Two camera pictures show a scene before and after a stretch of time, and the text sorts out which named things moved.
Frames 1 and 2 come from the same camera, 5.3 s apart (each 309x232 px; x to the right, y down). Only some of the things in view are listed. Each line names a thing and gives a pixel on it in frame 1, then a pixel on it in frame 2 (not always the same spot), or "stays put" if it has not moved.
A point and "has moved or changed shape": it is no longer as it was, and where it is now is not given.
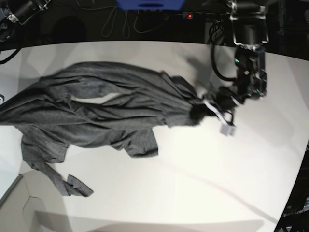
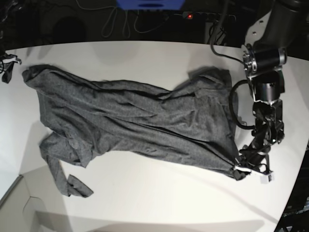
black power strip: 197,15 stays put
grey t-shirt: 97,105 has moved or changed shape
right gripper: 222,104 → 255,160
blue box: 151,5 stays put
